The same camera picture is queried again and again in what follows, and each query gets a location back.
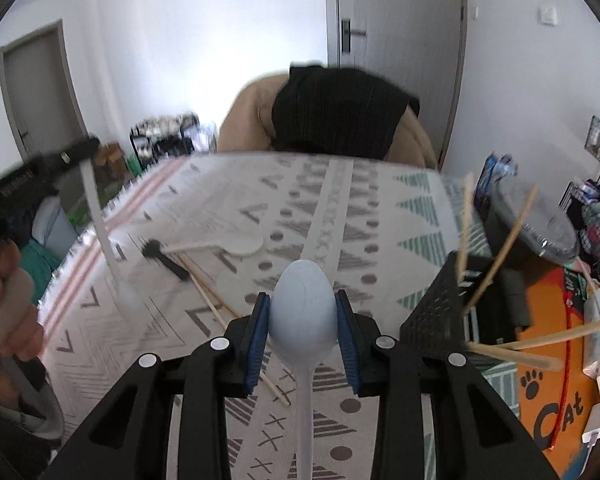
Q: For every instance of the orange paw print mat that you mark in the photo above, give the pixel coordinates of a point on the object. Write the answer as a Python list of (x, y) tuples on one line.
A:
[(540, 410)]

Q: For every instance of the white plastic fork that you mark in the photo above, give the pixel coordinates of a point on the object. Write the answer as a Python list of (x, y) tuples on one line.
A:
[(97, 215)]

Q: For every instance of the wooden spoon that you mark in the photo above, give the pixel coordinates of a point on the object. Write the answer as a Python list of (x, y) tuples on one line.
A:
[(245, 245)]

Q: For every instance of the patterned tablecloth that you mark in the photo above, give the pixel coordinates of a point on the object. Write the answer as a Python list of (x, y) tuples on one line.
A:
[(330, 210)]

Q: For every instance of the red strip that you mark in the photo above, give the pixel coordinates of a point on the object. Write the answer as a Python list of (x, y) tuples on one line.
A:
[(567, 350)]

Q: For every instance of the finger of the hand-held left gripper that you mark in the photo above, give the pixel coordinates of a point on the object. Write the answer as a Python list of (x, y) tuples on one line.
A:
[(75, 152)]

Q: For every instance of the beige chair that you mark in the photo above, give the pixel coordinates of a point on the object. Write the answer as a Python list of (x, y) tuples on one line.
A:
[(245, 120)]

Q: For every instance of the black bowl with clear lid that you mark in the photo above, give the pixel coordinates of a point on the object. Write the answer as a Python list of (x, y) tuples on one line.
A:
[(535, 225)]

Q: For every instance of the person's left forearm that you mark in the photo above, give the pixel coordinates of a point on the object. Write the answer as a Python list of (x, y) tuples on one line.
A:
[(25, 405)]

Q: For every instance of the small black brush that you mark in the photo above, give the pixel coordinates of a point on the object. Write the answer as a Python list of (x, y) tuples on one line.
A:
[(152, 249)]

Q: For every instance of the white light switch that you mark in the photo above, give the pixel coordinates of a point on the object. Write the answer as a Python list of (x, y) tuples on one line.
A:
[(547, 15)]

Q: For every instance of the cardboard boxes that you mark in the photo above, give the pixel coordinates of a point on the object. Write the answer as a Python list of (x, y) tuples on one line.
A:
[(111, 156)]

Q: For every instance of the pile of wooden chopsticks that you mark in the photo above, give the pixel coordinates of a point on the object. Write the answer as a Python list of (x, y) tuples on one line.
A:
[(525, 357)]

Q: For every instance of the person's left hand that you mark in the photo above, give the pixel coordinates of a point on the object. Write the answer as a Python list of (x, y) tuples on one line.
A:
[(10, 300)]

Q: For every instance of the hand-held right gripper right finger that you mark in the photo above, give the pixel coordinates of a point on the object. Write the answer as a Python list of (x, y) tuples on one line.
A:
[(347, 345)]

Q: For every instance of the blue and white packet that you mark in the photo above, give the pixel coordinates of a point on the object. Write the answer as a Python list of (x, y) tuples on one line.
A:
[(495, 175)]

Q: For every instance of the white plastic spoon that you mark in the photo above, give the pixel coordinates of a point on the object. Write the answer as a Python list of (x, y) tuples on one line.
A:
[(302, 305)]

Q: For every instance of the grey interior door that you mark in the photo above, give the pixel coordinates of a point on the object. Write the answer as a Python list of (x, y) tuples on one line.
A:
[(40, 90)]

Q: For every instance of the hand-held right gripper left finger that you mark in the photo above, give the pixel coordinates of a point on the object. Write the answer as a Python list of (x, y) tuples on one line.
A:
[(260, 340)]

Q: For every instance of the black slotted utensil holder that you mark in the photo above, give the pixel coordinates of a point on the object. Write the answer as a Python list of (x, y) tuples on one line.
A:
[(432, 310)]

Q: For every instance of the black shoe rack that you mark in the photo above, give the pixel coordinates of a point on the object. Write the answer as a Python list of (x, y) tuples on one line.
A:
[(170, 137)]

